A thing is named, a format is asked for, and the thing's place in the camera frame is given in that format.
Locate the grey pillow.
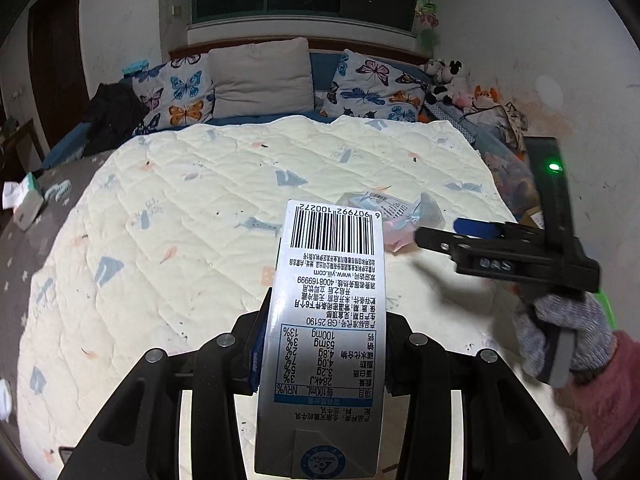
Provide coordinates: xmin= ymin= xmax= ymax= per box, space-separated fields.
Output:
xmin=207 ymin=37 xmax=316 ymax=118

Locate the green white tissue box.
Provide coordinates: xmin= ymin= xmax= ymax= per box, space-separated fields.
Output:
xmin=12 ymin=172 xmax=46 ymax=231

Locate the white blue milk carton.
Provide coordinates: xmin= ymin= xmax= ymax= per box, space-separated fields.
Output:
xmin=252 ymin=199 xmax=388 ymax=478

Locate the wooden headboard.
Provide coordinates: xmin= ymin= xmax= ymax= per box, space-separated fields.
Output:
xmin=169 ymin=37 xmax=431 ymax=77

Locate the butterfly print pillow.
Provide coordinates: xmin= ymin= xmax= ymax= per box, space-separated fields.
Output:
xmin=320 ymin=50 xmax=433 ymax=123
xmin=131 ymin=52 xmax=216 ymax=136

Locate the cream quilted blanket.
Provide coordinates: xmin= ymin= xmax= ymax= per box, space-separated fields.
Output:
xmin=20 ymin=115 xmax=586 ymax=480

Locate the grey star print sheet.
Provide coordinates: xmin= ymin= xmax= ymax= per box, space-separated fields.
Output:
xmin=0 ymin=165 xmax=116 ymax=411

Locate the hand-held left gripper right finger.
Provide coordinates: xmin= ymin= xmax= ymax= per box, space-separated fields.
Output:
xmin=382 ymin=310 xmax=583 ymax=480

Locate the person's right hand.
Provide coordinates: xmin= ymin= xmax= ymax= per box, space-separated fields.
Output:
xmin=515 ymin=292 xmax=618 ymax=386

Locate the cardboard box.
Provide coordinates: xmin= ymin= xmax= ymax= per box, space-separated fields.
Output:
xmin=517 ymin=205 xmax=546 ymax=228

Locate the light blue hair clip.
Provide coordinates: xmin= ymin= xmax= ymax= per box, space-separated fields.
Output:
xmin=44 ymin=180 xmax=71 ymax=203

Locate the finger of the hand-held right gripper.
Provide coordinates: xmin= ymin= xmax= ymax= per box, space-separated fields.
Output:
xmin=452 ymin=217 xmax=543 ymax=241
xmin=415 ymin=226 xmax=501 ymax=261

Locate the clear plastic snack bag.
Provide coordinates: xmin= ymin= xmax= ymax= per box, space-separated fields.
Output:
xmin=336 ymin=191 xmax=446 ymax=253

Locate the colourful wall decoration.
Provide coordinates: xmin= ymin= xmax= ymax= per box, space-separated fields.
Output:
xmin=415 ymin=0 xmax=443 ymax=56

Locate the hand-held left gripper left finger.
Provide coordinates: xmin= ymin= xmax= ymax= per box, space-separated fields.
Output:
xmin=59 ymin=305 xmax=273 ymax=480

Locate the blue bed sheet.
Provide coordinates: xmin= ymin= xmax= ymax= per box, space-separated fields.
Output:
xmin=40 ymin=110 xmax=346 ymax=171

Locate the person's right forearm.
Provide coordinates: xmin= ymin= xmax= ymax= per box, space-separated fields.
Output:
xmin=565 ymin=332 xmax=640 ymax=476

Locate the dark wooden door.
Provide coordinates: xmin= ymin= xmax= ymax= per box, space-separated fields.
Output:
xmin=27 ymin=0 xmax=91 ymax=151

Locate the green plastic basket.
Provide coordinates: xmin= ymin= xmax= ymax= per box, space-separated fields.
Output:
xmin=597 ymin=287 xmax=618 ymax=331

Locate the black clothing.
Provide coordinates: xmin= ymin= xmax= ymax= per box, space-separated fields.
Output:
xmin=82 ymin=82 xmax=151 ymax=156

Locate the black white cow plush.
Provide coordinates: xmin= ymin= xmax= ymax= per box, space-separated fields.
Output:
xmin=425 ymin=59 xmax=466 ymax=106

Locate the beige patterned cloth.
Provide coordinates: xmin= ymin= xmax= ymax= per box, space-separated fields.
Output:
xmin=500 ymin=102 xmax=529 ymax=153

